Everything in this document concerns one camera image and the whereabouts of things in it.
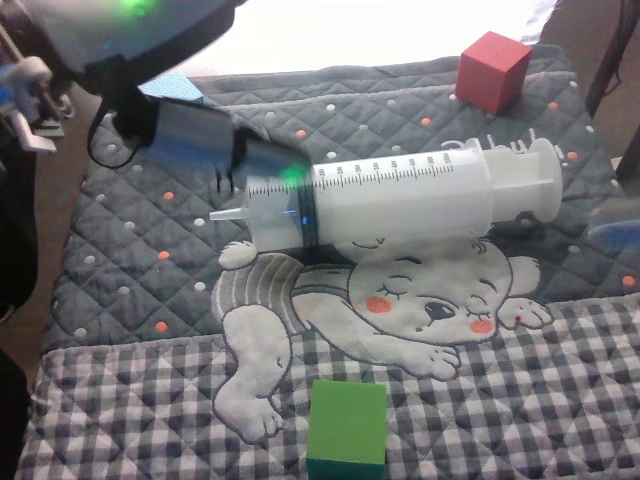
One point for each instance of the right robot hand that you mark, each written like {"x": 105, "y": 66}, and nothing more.
{"x": 620, "y": 232}

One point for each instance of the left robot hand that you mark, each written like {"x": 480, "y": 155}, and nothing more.
{"x": 190, "y": 135}

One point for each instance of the large clear plastic syringe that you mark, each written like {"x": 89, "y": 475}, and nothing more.
{"x": 400, "y": 200}

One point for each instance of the blue cube block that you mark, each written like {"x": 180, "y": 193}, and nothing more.
{"x": 172, "y": 87}

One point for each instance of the grey quilt with printed bear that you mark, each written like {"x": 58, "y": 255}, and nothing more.
{"x": 150, "y": 250}

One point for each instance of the red cube block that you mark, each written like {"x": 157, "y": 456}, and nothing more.
{"x": 487, "y": 75}

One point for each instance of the green cube block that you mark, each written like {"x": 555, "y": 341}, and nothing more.
{"x": 345, "y": 425}

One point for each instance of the dark furniture frame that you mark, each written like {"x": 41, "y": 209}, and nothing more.
{"x": 611, "y": 60}

